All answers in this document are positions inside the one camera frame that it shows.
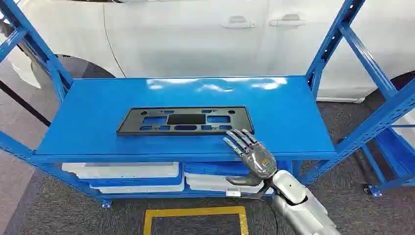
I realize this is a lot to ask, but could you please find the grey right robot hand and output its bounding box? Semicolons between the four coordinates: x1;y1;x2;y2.
223;129;278;188

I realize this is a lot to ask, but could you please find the blue panel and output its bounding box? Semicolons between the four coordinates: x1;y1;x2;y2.
79;165;184;188

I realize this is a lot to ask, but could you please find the yellow floor tape square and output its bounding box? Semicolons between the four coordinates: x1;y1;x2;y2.
143;206;250;235

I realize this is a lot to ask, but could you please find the large white panel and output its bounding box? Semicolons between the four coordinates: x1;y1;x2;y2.
61;162;180;180

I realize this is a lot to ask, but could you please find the white car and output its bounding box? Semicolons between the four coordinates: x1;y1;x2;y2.
0;0;415;104

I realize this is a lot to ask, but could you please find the blue metal shelf rack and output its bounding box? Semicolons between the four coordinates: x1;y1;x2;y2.
0;0;415;209

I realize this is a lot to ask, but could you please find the black floor tape strip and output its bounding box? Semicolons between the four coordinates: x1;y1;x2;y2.
0;80;52;128

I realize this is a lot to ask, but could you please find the black plastic plate frame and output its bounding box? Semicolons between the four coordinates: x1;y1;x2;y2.
116;106;255;137

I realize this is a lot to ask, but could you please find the white car door handle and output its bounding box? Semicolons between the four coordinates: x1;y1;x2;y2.
221;15;255;29
269;14;307;27

